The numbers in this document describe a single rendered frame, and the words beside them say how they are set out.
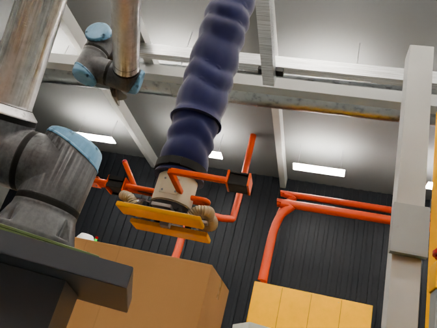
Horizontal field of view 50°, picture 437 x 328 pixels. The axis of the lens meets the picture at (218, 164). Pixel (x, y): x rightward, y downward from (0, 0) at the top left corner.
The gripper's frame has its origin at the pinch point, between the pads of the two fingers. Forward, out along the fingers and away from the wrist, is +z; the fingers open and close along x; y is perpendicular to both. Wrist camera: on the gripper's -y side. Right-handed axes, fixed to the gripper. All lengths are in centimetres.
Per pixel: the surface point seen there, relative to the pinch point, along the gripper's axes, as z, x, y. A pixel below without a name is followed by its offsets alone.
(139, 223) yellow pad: 26, -47, 15
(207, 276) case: -1, -67, 54
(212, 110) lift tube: 13.9, 4.9, 35.4
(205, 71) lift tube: 10.3, 22.5, 28.5
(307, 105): 475, 320, 51
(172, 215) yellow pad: 7, -47, 34
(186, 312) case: 0, -80, 50
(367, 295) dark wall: 1065, 178, 250
